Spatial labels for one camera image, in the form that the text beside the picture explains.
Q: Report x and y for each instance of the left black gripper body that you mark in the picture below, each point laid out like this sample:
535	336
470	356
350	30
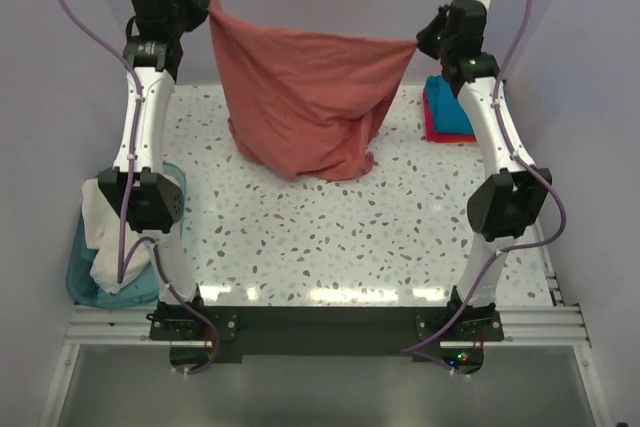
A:
189	4

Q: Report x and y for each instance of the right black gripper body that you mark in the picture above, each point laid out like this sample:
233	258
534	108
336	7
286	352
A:
432	34

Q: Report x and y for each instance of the salmon pink t shirt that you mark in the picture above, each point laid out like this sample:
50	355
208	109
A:
304	103

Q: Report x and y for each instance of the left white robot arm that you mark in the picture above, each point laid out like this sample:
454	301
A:
149	205

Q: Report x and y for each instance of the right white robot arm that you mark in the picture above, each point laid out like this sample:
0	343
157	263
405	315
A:
510	198

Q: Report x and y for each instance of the folded blue t shirt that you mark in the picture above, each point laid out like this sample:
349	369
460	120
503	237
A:
448	115

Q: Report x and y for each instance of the folded magenta t shirt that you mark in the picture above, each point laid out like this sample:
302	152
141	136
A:
443	138

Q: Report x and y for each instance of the cream white t shirt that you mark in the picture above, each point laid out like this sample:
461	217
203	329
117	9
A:
102	231

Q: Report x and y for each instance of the teal plastic basket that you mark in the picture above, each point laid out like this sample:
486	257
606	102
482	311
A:
84	290

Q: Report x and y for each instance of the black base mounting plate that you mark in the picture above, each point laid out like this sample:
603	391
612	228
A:
230	334

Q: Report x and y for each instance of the aluminium frame rail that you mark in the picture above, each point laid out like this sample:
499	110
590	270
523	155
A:
557	326

